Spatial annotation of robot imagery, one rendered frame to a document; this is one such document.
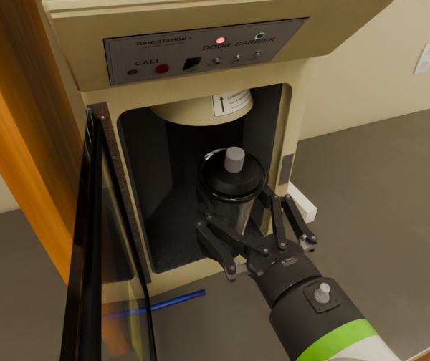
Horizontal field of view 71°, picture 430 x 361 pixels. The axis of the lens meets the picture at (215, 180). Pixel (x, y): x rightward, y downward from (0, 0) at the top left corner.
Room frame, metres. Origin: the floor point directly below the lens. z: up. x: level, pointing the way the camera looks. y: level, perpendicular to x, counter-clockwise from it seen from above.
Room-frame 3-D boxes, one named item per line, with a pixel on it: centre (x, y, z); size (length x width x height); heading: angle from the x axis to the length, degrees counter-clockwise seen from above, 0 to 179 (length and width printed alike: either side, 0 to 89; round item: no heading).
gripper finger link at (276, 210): (0.30, -0.09, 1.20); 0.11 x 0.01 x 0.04; 174
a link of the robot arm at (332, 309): (0.16, -0.11, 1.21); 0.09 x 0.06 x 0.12; 112
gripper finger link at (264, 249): (0.27, -0.03, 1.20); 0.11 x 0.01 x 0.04; 50
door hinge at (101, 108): (0.32, 0.14, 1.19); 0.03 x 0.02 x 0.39; 112
